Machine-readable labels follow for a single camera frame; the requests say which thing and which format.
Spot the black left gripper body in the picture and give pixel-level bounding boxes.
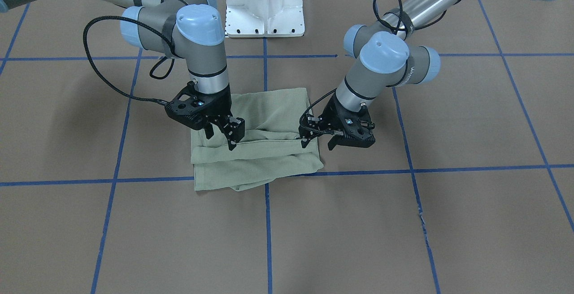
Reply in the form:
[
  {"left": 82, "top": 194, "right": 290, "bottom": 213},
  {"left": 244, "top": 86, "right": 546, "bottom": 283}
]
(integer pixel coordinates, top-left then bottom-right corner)
[{"left": 321, "top": 94, "right": 376, "bottom": 151}]

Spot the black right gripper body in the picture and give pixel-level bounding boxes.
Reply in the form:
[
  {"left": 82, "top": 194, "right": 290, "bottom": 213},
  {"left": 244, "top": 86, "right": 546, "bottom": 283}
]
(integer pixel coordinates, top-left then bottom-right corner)
[{"left": 193, "top": 89, "right": 232, "bottom": 139}]

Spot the olive green long-sleeve shirt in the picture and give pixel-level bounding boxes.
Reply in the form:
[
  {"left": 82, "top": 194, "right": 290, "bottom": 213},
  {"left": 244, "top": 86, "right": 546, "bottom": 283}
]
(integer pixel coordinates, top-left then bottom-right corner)
[{"left": 191, "top": 87, "right": 323, "bottom": 191}]

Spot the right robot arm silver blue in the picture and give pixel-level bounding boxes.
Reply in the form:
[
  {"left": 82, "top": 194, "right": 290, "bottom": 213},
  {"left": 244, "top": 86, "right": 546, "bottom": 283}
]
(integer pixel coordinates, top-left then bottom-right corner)
[{"left": 1, "top": 0, "right": 245, "bottom": 150}]

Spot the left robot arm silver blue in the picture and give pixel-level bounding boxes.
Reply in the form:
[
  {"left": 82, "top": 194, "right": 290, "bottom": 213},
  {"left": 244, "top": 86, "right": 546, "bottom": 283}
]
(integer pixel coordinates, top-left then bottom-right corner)
[{"left": 299, "top": 0, "right": 552, "bottom": 150}]

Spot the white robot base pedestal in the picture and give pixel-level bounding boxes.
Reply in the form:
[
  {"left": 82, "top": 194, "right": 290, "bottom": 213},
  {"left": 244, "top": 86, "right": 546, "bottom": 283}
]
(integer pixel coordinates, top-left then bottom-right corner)
[{"left": 224, "top": 0, "right": 305, "bottom": 38}]

